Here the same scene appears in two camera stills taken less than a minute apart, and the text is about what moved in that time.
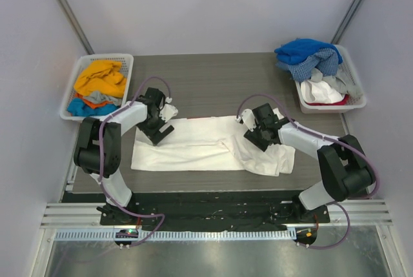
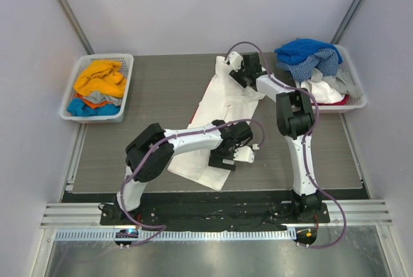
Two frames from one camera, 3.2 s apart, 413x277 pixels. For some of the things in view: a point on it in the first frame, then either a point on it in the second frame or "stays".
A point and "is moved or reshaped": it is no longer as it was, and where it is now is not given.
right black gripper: (255, 138) → (239, 77)
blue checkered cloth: (326, 60) stays
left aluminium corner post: (65, 7) stays
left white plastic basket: (127, 60) stays
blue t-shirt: (299, 51) stays
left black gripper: (155, 130) → (222, 162)
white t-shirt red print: (217, 144) is moved or reshaped
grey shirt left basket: (95, 97) stays
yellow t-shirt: (106, 76) stays
